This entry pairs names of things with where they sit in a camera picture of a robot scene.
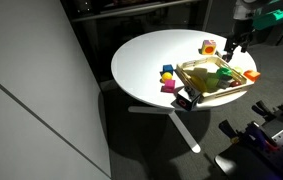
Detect grey metal shelf rail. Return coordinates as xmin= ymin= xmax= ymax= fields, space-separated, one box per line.
xmin=70 ymin=0 xmax=200 ymax=23

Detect blue block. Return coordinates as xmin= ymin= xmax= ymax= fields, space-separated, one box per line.
xmin=162 ymin=64 xmax=175 ymax=75

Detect white table base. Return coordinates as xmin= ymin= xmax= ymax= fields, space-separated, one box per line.
xmin=127 ymin=105 xmax=202 ymax=154

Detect cream block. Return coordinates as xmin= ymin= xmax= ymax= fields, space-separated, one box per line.
xmin=190 ymin=67 xmax=209 ymax=78

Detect orange block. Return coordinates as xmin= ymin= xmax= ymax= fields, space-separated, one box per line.
xmin=243 ymin=69 xmax=261 ymax=82

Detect black cube with red ring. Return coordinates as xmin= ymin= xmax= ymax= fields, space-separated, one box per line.
xmin=175 ymin=85 xmax=202 ymax=112

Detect yellow cube with orange circle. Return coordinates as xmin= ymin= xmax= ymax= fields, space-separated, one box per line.
xmin=199 ymin=39 xmax=217 ymax=56

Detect grey block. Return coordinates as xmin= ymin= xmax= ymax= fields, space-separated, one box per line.
xmin=218 ymin=78 xmax=234 ymax=89

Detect black handled clamp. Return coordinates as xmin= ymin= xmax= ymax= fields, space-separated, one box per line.
xmin=219 ymin=119 xmax=273 ymax=151

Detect yellow half-round block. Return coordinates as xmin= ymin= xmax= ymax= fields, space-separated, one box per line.
xmin=190 ymin=74 xmax=207 ymax=92

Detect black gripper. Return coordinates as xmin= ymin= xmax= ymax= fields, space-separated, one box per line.
xmin=225 ymin=30 xmax=253 ymax=63

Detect pink block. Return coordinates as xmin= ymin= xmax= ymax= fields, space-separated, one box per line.
xmin=160 ymin=79 xmax=176 ymax=94

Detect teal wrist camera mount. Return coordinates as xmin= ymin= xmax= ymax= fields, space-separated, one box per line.
xmin=252 ymin=9 xmax=283 ymax=31

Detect wooden tray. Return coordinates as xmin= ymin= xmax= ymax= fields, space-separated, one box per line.
xmin=175 ymin=55 xmax=256 ymax=103

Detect lime green block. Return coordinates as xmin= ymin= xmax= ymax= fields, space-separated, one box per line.
xmin=205 ymin=74 xmax=220 ymax=91

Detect large yellow ball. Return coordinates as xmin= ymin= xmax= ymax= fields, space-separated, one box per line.
xmin=161 ymin=71 xmax=174 ymax=83

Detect black round seat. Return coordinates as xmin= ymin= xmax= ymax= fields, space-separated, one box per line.
xmin=214 ymin=144 xmax=269 ymax=180

